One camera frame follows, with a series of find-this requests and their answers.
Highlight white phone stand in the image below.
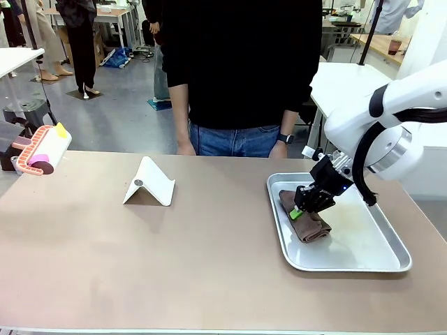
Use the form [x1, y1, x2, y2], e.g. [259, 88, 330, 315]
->
[122, 156, 176, 207]

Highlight pink lint roller black handle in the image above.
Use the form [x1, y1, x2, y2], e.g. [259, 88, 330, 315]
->
[13, 121, 73, 177]

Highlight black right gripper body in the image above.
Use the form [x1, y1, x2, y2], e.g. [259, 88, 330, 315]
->
[296, 155, 353, 212]

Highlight blue plastic bag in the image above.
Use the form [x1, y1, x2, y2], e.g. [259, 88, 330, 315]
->
[103, 47, 131, 69]

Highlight teal floor mat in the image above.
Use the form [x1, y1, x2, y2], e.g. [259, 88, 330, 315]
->
[147, 98, 174, 111]

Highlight bystander in black trousers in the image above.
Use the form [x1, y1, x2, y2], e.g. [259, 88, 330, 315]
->
[55, 0, 101, 96]

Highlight black stand pole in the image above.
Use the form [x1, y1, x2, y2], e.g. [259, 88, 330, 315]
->
[358, 0, 385, 66]

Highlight wood top table white legs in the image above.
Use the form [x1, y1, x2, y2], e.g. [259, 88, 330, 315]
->
[43, 6, 131, 50]

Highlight person body black sweater jeans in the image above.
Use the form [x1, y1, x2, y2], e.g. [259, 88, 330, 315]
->
[161, 0, 323, 158]

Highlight person's right forearm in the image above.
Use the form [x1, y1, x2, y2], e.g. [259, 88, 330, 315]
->
[168, 82, 191, 144]

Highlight bystander in light blue shirt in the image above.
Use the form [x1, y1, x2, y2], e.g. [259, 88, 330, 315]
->
[369, 0, 425, 35]

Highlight silver metal tray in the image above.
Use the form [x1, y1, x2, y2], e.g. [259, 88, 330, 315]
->
[267, 172, 413, 272]

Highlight bystander in blue jeans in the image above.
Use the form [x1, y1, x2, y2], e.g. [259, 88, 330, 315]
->
[141, 0, 172, 102]

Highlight person's left hand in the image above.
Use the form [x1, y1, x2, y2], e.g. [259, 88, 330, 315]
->
[268, 141, 293, 158]

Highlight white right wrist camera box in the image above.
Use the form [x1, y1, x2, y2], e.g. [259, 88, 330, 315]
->
[302, 145, 324, 161]

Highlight person's left forearm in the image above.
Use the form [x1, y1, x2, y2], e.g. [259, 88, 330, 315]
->
[277, 110, 301, 137]

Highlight brown leather bag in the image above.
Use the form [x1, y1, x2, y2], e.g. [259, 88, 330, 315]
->
[0, 146, 22, 172]

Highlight grey round stool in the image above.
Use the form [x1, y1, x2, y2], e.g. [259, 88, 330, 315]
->
[3, 98, 49, 131]

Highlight black tripod leg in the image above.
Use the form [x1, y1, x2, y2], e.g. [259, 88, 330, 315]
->
[20, 0, 59, 126]

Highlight person's right hand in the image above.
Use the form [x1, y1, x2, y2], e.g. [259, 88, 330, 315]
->
[176, 139, 197, 156]

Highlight white table with thin top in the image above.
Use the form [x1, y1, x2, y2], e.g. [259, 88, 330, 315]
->
[0, 47, 45, 80]

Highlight black floor mat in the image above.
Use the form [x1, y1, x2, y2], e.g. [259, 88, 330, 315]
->
[66, 89, 104, 101]

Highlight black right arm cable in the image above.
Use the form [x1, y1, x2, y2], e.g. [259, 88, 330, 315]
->
[351, 107, 447, 207]

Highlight bystander in beige clothes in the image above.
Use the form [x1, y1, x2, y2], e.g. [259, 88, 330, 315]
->
[26, 0, 74, 82]

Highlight wooden top work table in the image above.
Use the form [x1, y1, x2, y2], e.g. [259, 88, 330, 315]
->
[351, 33, 411, 67]

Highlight brown cloth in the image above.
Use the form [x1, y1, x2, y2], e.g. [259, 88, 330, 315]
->
[278, 188, 332, 244]

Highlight brown glass jar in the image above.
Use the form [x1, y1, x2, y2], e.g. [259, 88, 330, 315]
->
[388, 31, 402, 56]

